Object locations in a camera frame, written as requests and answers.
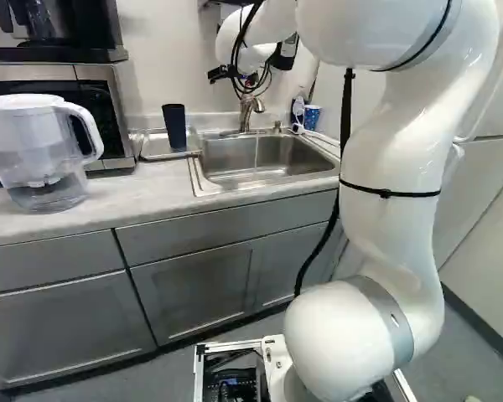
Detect grey kitchen counter with cabinets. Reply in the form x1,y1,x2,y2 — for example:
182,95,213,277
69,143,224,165
0,124,350,393

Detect white water filter pitcher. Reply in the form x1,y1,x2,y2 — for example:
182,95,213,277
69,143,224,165
0,94,106,215

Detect black coffee machine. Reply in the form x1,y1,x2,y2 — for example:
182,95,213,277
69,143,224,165
0,0,130,64

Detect stainless steel sink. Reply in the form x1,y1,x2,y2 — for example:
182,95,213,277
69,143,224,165
187,131,341,198

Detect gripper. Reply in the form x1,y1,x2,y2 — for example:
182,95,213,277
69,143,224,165
275,32,300,71

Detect clear drying tray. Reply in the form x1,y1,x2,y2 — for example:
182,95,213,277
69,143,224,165
127,126,203,162

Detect stainless steel microwave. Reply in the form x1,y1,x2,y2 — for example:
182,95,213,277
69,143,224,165
0,61,137,182

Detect blue and white dish brush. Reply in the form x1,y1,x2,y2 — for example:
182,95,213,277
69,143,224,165
291,95,308,136

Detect white mug with blue dots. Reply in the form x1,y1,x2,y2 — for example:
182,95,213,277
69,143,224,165
303,104,324,132

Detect brushed metal tap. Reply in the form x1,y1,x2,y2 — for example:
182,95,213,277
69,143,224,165
238,93,267,133

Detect dark tall cup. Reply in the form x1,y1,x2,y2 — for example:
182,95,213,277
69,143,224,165
161,103,190,151

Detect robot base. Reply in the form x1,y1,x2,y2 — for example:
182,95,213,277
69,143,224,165
192,332,418,402

